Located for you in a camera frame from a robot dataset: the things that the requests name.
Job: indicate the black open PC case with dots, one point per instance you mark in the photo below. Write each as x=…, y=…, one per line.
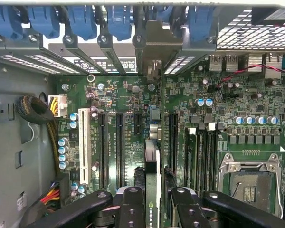
x=14, y=142

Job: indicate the blue card latch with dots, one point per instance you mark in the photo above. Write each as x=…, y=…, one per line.
x=82, y=22
x=44, y=21
x=200, y=23
x=120, y=23
x=4, y=21
x=164, y=13

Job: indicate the CPU socket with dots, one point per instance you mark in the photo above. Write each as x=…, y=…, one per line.
x=249, y=190

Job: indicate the black RAM slot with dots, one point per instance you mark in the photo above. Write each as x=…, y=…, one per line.
x=202, y=156
x=210, y=156

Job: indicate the white expansion slot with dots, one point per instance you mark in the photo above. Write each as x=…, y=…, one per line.
x=85, y=142

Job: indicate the white power connector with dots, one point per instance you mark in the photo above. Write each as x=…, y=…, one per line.
x=61, y=105

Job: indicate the white regulatory label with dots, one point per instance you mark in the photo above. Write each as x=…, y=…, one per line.
x=131, y=65

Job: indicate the green RAM stick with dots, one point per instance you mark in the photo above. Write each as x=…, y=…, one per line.
x=191, y=152

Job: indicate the silver USB port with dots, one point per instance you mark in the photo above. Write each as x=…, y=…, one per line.
x=215, y=63
x=231, y=63

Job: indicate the metal slot cover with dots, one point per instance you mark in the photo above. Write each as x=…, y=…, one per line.
x=85, y=58
x=114, y=62

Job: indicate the short black expansion slot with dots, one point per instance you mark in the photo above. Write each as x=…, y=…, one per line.
x=138, y=123

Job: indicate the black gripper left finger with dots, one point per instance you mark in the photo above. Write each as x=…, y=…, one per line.
x=133, y=209

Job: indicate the blue top capacitor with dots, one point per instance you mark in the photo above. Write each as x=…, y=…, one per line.
x=73, y=124
x=63, y=150
x=249, y=120
x=209, y=102
x=62, y=158
x=74, y=116
x=261, y=120
x=275, y=120
x=63, y=165
x=200, y=102
x=62, y=142
x=239, y=120

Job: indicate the green motherboard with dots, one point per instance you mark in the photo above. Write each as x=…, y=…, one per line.
x=129, y=154

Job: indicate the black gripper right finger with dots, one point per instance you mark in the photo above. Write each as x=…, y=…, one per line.
x=187, y=209

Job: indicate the long black expansion slot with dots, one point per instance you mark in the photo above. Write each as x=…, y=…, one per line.
x=173, y=137
x=103, y=147
x=120, y=147

